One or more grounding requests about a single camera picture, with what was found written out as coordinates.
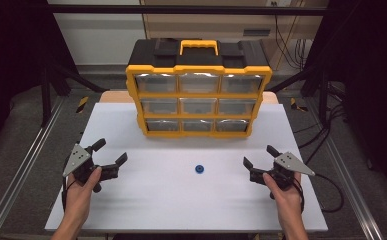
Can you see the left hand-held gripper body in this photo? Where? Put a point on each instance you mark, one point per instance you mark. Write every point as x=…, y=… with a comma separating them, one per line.
x=78, y=161

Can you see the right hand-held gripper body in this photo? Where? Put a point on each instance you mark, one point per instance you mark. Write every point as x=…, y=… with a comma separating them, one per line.
x=289, y=164

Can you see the small blue round part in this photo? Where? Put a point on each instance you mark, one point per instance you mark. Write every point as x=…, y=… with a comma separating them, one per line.
x=199, y=169

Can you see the transparent plastic drawer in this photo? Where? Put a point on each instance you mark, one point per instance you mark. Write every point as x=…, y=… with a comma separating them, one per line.
x=156, y=84

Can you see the yellow black organizer cabinet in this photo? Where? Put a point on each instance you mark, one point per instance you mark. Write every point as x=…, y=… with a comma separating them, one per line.
x=197, y=55

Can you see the person's left hand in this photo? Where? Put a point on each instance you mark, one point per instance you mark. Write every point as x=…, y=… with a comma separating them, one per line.
x=79, y=198

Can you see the person's right hand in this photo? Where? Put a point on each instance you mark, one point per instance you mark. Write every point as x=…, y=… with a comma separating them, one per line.
x=289, y=201

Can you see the yellow black striped tape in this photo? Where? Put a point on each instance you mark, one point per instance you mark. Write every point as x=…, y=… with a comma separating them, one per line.
x=294, y=104
x=82, y=104

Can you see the black metal stand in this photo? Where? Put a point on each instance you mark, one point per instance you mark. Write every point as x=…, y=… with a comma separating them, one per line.
x=46, y=100
x=322, y=100

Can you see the grid of clear drawers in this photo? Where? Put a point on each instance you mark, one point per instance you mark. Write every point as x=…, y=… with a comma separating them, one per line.
x=198, y=106

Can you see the black curtain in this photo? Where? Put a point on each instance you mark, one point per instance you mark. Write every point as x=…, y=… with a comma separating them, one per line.
x=374, y=83
x=11, y=66

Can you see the wooden cabinet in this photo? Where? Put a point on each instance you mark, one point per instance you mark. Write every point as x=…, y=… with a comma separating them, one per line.
x=231, y=23

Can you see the aluminium floor rail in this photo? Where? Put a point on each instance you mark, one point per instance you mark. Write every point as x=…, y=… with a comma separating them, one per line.
x=349, y=180
x=18, y=180

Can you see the black horizontal frame bar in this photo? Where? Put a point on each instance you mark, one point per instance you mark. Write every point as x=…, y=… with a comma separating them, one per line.
x=181, y=10

